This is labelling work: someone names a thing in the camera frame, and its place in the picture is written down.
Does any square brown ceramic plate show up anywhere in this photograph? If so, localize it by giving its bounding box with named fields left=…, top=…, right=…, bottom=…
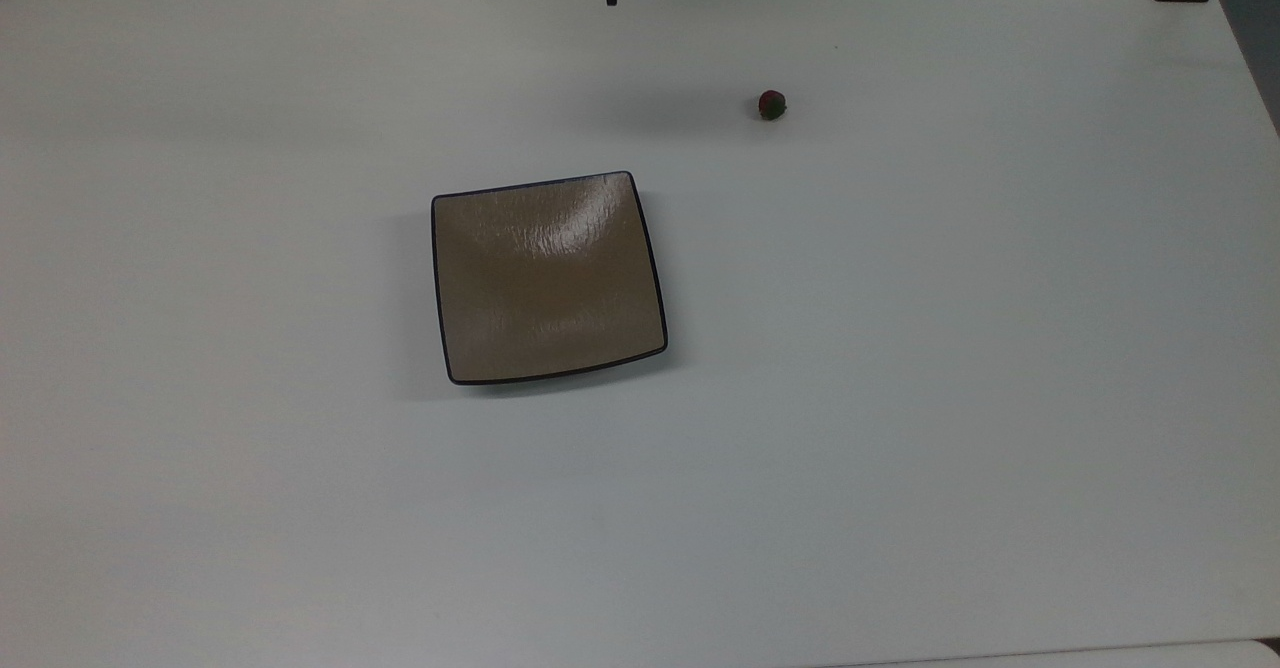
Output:
left=430, top=170, right=669, bottom=387

